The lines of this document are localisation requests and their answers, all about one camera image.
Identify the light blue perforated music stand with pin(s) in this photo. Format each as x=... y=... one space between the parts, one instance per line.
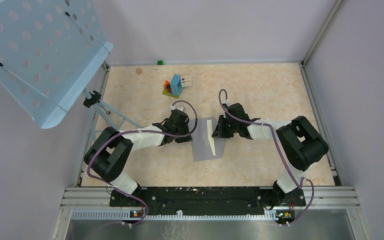
x=49 y=52

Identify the small tan wooden piece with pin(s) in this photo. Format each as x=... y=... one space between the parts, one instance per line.
x=139 y=71

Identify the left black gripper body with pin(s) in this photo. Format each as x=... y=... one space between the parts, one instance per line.
x=183 y=130

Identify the colourful toy block assembly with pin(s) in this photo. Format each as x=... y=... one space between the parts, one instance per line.
x=174 y=88

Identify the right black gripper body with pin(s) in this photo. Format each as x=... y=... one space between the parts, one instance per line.
x=227 y=128

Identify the beige letter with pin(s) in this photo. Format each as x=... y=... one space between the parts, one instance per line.
x=211 y=141

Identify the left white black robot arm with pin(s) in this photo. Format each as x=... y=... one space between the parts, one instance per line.
x=107 y=157

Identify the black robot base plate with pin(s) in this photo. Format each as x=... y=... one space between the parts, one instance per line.
x=209 y=201

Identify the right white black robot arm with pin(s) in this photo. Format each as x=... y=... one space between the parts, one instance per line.
x=297 y=142

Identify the white slotted cable duct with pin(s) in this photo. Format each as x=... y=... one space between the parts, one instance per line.
x=127 y=215

